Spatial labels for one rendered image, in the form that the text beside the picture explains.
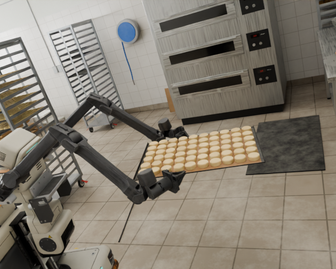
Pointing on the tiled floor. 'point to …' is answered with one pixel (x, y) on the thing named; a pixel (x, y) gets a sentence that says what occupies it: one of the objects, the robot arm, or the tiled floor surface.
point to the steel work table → (326, 36)
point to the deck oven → (219, 57)
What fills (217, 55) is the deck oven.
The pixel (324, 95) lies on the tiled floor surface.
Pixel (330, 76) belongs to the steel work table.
